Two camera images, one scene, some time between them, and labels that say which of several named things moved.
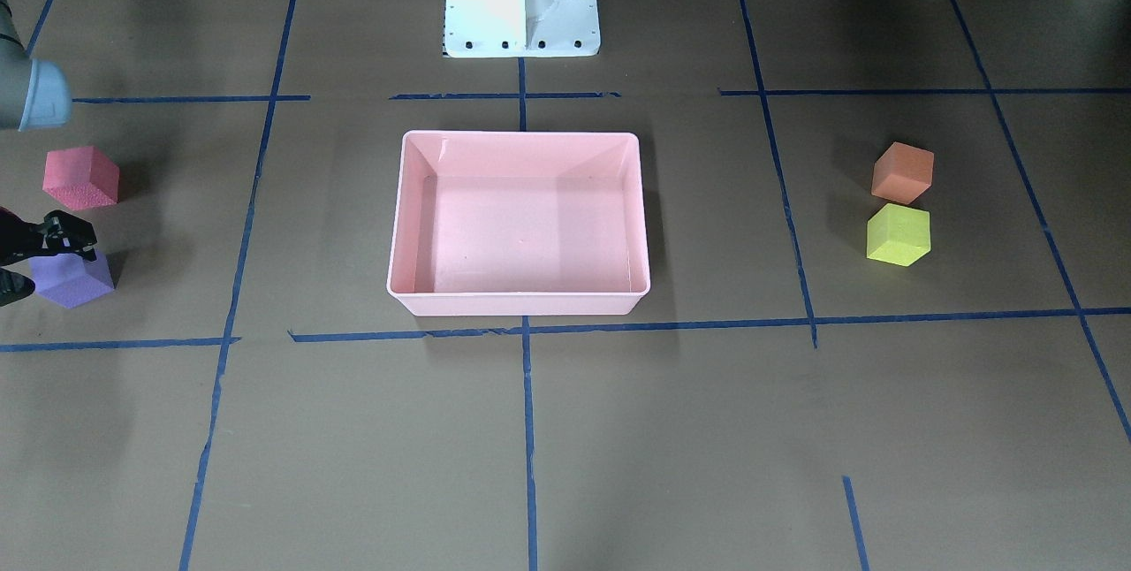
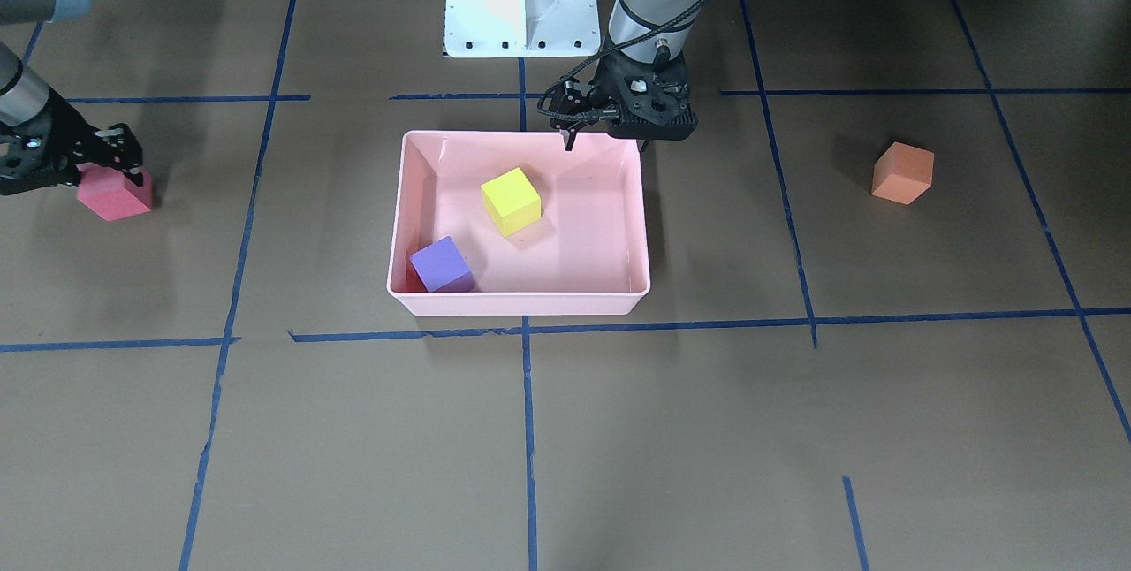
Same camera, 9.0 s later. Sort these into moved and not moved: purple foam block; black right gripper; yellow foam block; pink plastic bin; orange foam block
Moved: yellow foam block; black right gripper; purple foam block
Not moved: pink plastic bin; orange foam block
